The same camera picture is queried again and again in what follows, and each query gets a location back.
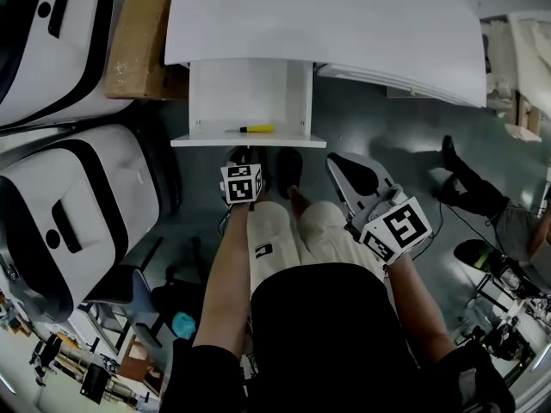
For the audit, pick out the black yellow-striped device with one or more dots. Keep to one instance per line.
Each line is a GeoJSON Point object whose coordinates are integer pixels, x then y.
{"type": "Point", "coordinates": [471, 252]}

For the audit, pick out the black monitor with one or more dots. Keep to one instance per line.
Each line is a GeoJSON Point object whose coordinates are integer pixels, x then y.
{"type": "Point", "coordinates": [94, 381]}

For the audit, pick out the yellow screwdriver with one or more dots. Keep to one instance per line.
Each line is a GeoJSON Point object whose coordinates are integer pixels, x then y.
{"type": "Point", "coordinates": [260, 128]}

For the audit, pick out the person's left forearm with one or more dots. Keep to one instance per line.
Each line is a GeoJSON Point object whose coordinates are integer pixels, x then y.
{"type": "Point", "coordinates": [224, 273]}

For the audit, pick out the person's right leg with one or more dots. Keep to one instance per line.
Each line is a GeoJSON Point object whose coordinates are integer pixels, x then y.
{"type": "Point", "coordinates": [301, 205]}

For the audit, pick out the teal cloth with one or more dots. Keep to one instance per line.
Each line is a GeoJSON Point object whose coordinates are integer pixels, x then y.
{"type": "Point", "coordinates": [184, 324]}

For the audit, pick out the beige shorts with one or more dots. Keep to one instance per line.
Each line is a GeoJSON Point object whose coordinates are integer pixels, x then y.
{"type": "Point", "coordinates": [271, 230]}

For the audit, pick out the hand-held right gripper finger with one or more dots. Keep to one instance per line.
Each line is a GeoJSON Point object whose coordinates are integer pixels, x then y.
{"type": "Point", "coordinates": [376, 179]}
{"type": "Point", "coordinates": [344, 192]}

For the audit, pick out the person's black right shoe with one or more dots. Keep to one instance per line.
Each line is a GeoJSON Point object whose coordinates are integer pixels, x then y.
{"type": "Point", "coordinates": [289, 170]}

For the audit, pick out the brown cardboard box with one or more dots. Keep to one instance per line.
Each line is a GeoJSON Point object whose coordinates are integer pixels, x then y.
{"type": "Point", "coordinates": [138, 50]}

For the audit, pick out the white desk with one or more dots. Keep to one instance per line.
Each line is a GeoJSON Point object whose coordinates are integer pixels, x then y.
{"type": "Point", "coordinates": [323, 24]}

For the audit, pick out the brown wooden table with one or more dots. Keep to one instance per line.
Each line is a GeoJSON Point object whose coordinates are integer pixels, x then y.
{"type": "Point", "coordinates": [138, 359]}

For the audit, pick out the white drawer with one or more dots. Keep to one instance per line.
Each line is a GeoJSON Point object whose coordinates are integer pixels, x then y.
{"type": "Point", "coordinates": [237, 97]}

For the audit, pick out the person's black shoe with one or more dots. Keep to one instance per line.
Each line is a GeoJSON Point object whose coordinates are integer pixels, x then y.
{"type": "Point", "coordinates": [289, 170]}
{"type": "Point", "coordinates": [266, 174]}

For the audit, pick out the white black-trimmed machine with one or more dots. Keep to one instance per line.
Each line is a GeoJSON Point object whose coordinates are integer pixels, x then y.
{"type": "Point", "coordinates": [64, 58]}
{"type": "Point", "coordinates": [99, 179]}

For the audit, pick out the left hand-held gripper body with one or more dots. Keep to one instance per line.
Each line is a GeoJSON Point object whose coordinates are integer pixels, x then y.
{"type": "Point", "coordinates": [239, 187]}

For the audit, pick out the person's black left shoe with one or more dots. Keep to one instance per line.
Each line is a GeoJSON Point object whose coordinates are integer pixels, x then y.
{"type": "Point", "coordinates": [266, 174]}

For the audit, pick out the cluttered work table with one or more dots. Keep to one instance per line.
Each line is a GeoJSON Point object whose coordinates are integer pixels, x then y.
{"type": "Point", "coordinates": [508, 282]}

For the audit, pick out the person's right forearm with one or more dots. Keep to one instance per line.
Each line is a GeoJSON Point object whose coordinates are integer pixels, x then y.
{"type": "Point", "coordinates": [417, 308]}

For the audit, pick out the black t-shirt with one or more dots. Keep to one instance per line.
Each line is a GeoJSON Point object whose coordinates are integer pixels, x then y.
{"type": "Point", "coordinates": [327, 338]}

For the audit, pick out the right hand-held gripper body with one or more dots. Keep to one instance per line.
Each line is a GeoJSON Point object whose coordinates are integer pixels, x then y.
{"type": "Point", "coordinates": [402, 230]}

